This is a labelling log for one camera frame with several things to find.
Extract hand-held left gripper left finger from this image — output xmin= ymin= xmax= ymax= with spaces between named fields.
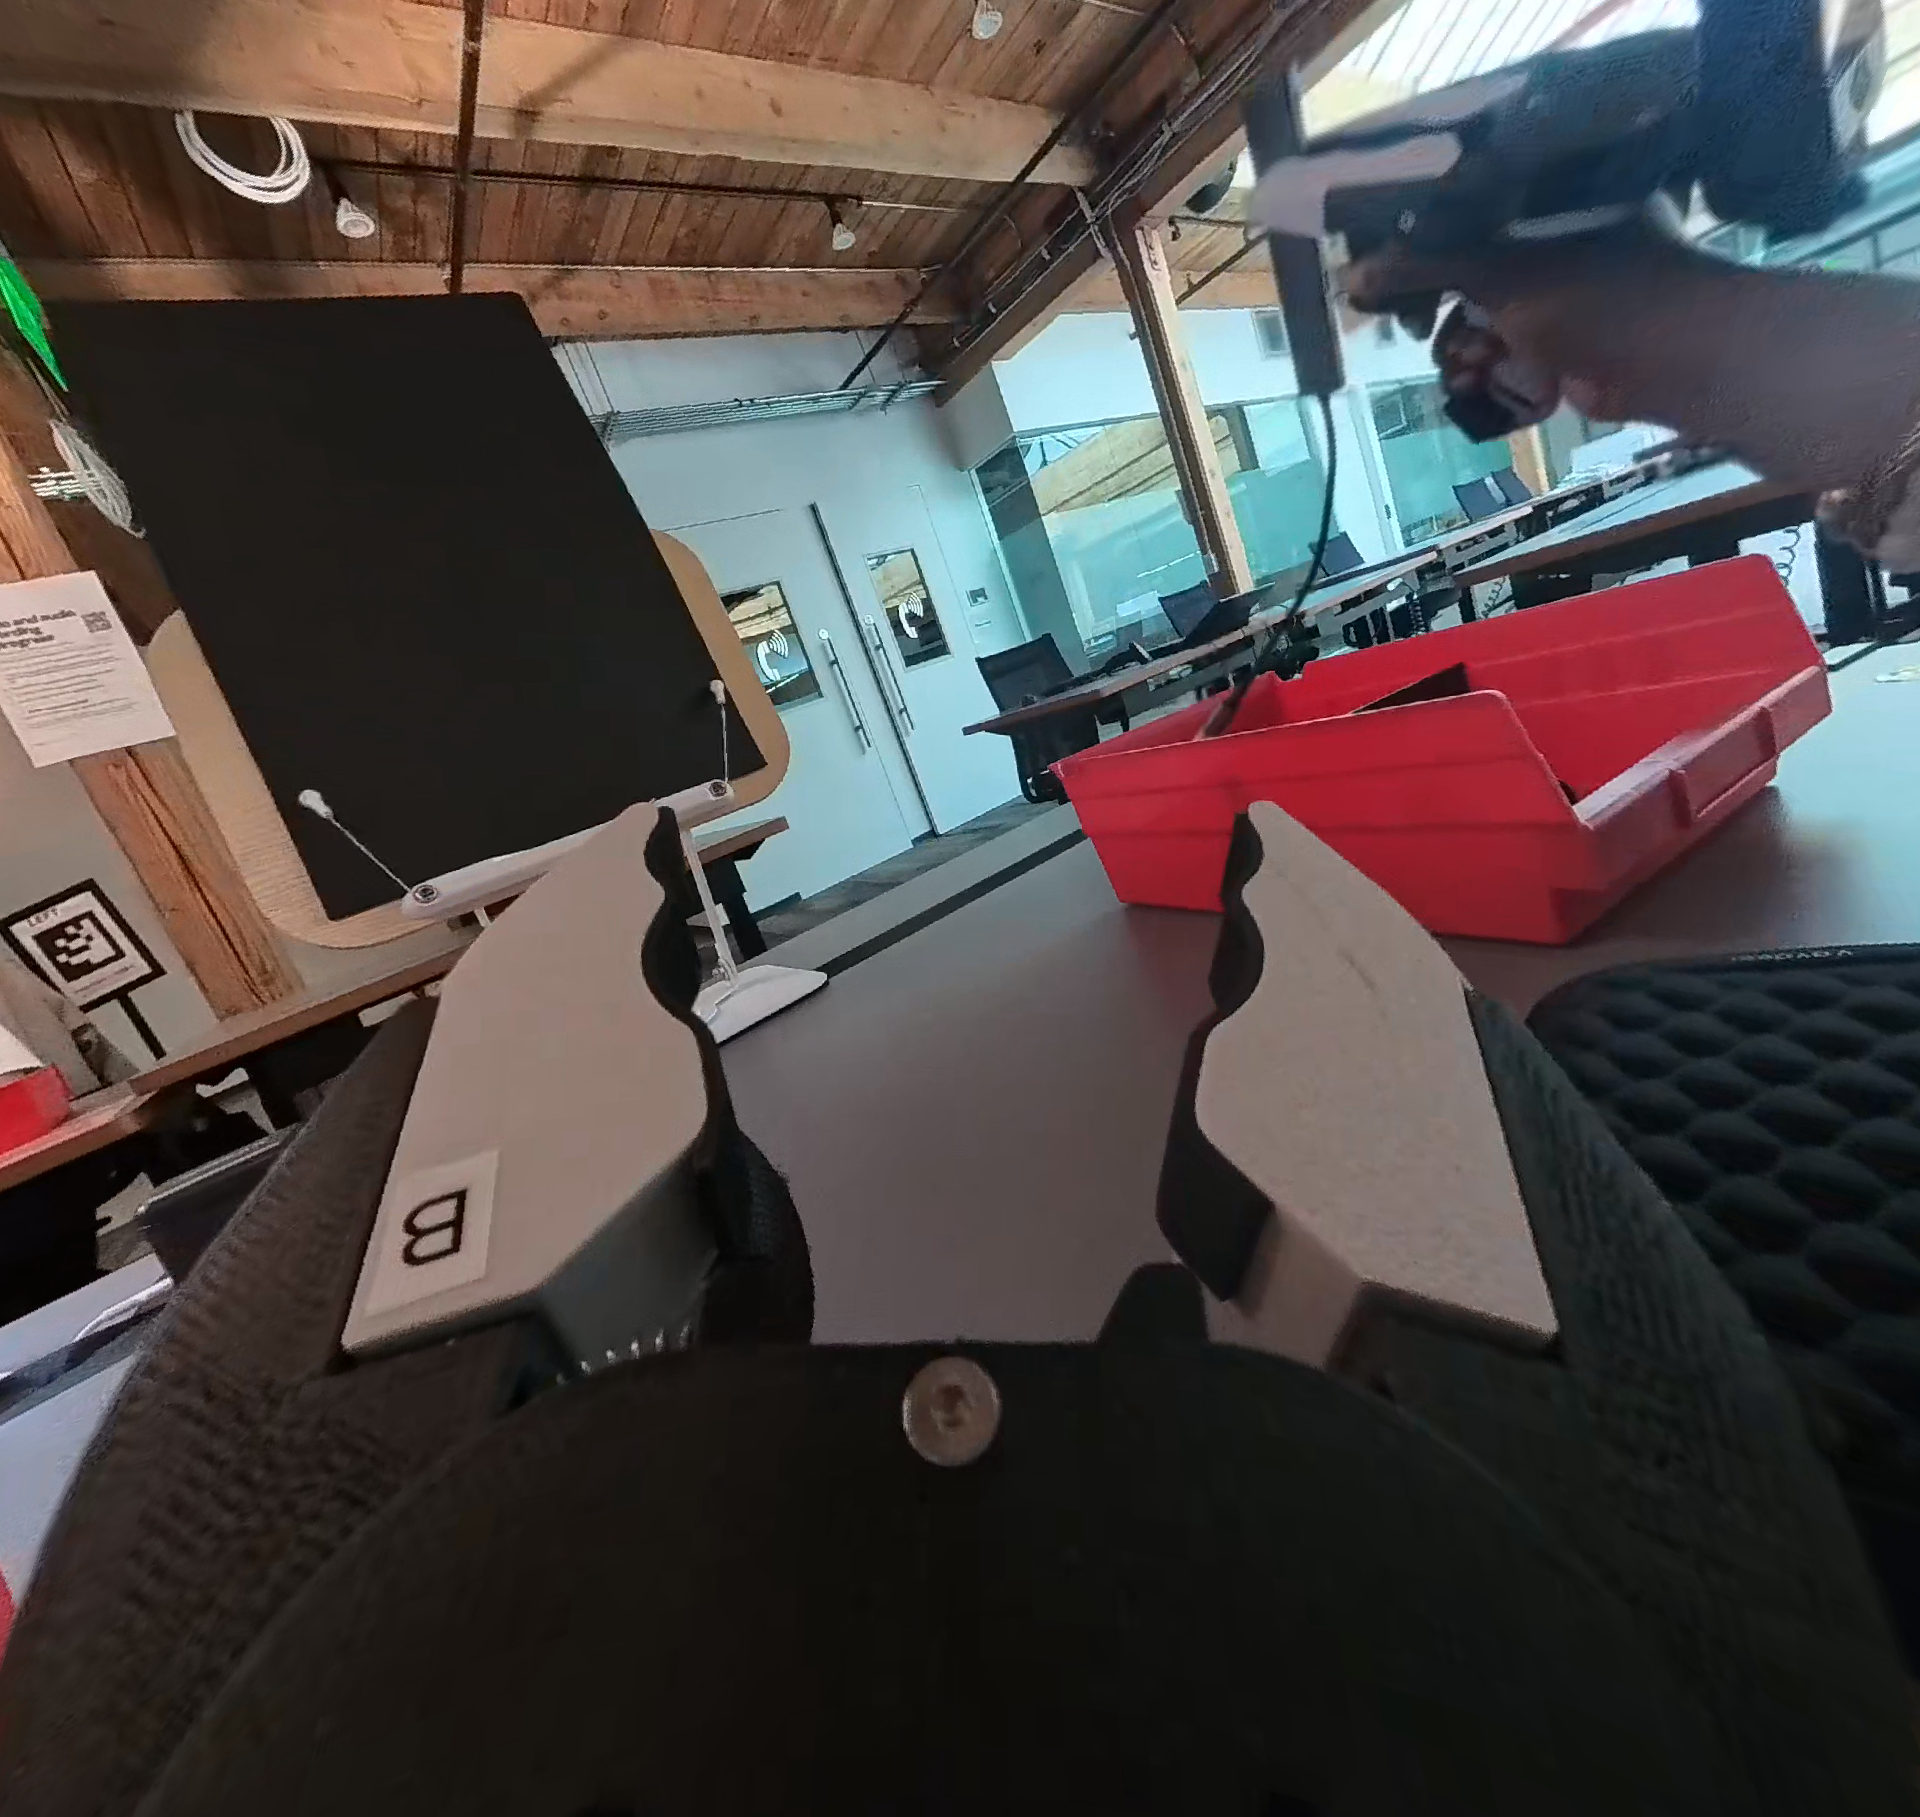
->
xmin=342 ymin=804 xmax=741 ymax=1382

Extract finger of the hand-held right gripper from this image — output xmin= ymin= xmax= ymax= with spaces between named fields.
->
xmin=1244 ymin=130 xmax=1471 ymax=241
xmin=1300 ymin=67 xmax=1537 ymax=153

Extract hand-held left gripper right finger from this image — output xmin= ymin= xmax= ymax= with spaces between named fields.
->
xmin=1157 ymin=801 xmax=1559 ymax=1376

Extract grey usb hub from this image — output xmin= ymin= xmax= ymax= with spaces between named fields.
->
xmin=1244 ymin=69 xmax=1344 ymax=394

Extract person's right hand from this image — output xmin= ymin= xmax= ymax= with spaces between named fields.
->
xmin=1343 ymin=235 xmax=1920 ymax=499

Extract white tabletop stand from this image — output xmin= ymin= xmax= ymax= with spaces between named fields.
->
xmin=300 ymin=675 xmax=830 ymax=1046

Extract row of wooden top desks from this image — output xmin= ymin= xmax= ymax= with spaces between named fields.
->
xmin=968 ymin=468 xmax=1821 ymax=804

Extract white double door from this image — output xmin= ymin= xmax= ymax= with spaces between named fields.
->
xmin=671 ymin=506 xmax=978 ymax=874

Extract black honeycomb cushion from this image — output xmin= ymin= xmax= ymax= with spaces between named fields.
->
xmin=1524 ymin=946 xmax=1920 ymax=1488

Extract black bin divider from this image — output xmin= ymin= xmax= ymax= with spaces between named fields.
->
xmin=1348 ymin=659 xmax=1486 ymax=722

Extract printed marker sign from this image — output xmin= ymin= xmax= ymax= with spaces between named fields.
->
xmin=0 ymin=879 xmax=170 ymax=1062

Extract small red plastic bin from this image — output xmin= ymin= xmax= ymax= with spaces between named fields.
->
xmin=0 ymin=1062 xmax=80 ymax=1171

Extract black office chair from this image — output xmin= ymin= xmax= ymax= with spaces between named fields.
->
xmin=976 ymin=640 xmax=1082 ymax=799

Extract paper notice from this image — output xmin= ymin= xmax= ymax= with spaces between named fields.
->
xmin=0 ymin=569 xmax=182 ymax=769

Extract wrist bracelets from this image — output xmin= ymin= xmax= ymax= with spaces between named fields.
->
xmin=1819 ymin=416 xmax=1920 ymax=569

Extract black board wooden frame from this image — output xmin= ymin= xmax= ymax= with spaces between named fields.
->
xmin=47 ymin=289 xmax=793 ymax=948

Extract white cable coil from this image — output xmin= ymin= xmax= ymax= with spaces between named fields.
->
xmin=174 ymin=108 xmax=315 ymax=209

